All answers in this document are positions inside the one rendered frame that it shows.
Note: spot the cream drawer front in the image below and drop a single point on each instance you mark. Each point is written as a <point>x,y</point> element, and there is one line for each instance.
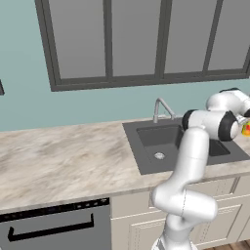
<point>136,203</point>

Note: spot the silver tap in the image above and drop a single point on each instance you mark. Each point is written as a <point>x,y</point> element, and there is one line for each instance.
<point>162,109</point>

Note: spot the grey framed window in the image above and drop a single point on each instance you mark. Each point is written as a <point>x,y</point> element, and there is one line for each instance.
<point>136,39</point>

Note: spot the cream narrow cupboard door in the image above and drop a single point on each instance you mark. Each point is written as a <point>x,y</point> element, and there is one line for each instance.
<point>246,221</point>

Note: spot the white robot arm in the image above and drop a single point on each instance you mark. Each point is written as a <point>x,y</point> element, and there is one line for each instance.
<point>192,162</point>

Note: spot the dark grey double sink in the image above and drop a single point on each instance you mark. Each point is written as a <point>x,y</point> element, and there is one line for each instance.
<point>156,146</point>

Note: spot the grey dishwasher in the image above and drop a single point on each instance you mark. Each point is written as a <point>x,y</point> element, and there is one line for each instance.
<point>55,224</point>

